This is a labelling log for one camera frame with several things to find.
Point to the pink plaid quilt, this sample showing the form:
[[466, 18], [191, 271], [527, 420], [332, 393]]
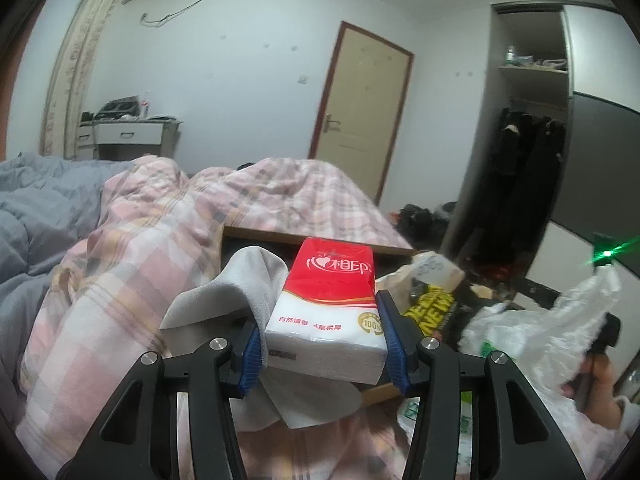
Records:
[[160, 235]]

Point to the red white tissue pack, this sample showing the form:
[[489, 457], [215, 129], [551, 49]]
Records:
[[325, 322]]

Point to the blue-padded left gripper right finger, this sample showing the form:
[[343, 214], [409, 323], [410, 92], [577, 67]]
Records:
[[513, 434]]

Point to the black yellow wipes pack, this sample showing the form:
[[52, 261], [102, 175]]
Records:
[[432, 309]]

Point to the bottle on wardrobe shelf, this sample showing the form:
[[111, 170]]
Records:
[[511, 56]]

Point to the plastic bottle on desk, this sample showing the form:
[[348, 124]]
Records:
[[145, 105]]

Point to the wardrobe with sliding door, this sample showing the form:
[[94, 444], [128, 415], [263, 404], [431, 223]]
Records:
[[579, 65]]

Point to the grey duvet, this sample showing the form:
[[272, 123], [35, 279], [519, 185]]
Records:
[[48, 204]]

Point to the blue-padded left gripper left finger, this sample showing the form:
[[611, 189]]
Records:
[[135, 435]]

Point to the green white plastic bag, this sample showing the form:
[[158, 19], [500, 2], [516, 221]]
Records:
[[548, 347]]

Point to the floral beige curtain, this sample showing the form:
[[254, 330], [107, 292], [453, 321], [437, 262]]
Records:
[[70, 76]]

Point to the black tray on desk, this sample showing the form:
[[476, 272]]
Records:
[[116, 109]]

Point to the person's right hand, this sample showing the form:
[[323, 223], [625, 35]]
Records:
[[601, 407]]

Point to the white bedside desk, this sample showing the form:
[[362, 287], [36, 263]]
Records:
[[122, 140]]

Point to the beige door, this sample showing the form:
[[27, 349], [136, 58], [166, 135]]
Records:
[[361, 107]]

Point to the dark clothes pile on floor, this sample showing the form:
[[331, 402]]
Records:
[[421, 228]]

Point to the white grey cloth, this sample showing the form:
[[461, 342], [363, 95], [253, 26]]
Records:
[[249, 287]]

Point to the black hanging clothes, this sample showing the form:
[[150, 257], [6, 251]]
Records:
[[518, 187]]

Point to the clear snack bag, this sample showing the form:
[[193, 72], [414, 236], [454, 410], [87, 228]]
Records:
[[430, 268]]

